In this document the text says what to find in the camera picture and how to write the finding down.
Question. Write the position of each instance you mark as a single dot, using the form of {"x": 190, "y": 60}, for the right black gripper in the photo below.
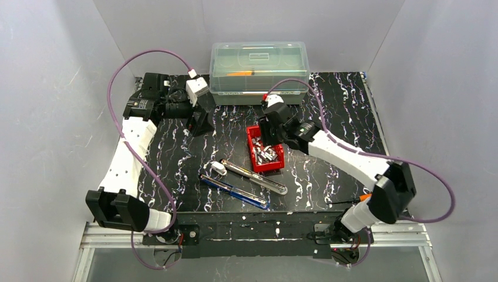
{"x": 266, "y": 130}

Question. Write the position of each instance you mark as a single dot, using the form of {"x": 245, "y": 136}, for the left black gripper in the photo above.
{"x": 195, "y": 118}

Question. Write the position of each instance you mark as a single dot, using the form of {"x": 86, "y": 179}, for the black silver stapler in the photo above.
{"x": 265, "y": 182}

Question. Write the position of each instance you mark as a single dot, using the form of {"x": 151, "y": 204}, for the blue stapler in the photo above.
{"x": 235, "y": 192}

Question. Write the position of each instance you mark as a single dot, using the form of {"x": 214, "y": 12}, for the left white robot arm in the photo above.
{"x": 115, "y": 204}

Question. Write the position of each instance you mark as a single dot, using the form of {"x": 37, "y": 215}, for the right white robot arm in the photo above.
{"x": 391, "y": 182}

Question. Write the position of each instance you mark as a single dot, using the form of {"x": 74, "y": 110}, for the pile of staple strips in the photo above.
{"x": 263, "y": 154}

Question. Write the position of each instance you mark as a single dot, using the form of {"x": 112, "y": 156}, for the orange tool inside box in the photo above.
{"x": 242, "y": 73}

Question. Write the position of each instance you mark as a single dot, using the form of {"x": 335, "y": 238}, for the clear plastic storage box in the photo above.
{"x": 281, "y": 67}

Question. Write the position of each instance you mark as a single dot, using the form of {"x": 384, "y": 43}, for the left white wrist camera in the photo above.
{"x": 196, "y": 87}

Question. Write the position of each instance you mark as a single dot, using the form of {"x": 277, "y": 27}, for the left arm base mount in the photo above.
{"x": 179, "y": 235}

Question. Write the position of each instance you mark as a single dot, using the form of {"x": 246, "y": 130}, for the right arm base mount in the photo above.
{"x": 323, "y": 233}

